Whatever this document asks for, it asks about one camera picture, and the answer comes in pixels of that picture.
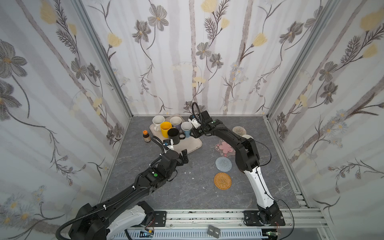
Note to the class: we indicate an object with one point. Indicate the grey-blue woven round coaster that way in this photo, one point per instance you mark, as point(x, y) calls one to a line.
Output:
point(223, 164)

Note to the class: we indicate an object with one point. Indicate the pink flower silicone coaster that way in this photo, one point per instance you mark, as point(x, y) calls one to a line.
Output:
point(225, 149)

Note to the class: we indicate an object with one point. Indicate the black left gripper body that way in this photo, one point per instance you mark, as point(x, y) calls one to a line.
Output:
point(180, 156)

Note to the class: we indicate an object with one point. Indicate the lavender white cup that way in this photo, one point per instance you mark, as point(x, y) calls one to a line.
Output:
point(176, 122)

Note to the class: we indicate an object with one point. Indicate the rattan wicker round coaster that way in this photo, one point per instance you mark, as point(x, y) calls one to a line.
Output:
point(222, 181)

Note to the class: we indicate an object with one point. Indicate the beige plastic tray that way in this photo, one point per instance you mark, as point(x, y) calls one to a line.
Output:
point(191, 144)

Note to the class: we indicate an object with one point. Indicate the plain white mug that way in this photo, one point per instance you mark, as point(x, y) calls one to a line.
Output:
point(247, 136)

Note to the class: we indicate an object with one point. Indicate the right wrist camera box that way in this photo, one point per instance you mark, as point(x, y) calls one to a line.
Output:
point(195, 123)

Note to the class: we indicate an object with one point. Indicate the white speckled mug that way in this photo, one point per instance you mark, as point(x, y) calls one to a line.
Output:
point(157, 121)

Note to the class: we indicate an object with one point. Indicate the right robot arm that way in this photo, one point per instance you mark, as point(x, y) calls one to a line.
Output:
point(248, 161)

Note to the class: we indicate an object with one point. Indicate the blue floral mug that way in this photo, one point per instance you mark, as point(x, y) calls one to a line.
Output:
point(186, 128)

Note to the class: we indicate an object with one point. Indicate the yellow cup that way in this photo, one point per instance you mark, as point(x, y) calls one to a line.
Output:
point(165, 127)

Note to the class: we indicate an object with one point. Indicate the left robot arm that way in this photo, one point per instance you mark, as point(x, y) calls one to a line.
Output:
point(127, 208)

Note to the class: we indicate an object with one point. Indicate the multicolour woven round coaster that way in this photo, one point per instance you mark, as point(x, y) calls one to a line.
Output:
point(239, 130)

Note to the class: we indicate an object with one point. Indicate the aluminium frame rail base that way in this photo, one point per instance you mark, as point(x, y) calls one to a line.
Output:
point(230, 224)

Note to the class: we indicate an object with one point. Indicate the black cup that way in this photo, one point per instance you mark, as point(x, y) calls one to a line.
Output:
point(175, 136)

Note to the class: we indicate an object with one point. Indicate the brown bottle orange cap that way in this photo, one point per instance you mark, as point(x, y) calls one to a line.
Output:
point(146, 136)

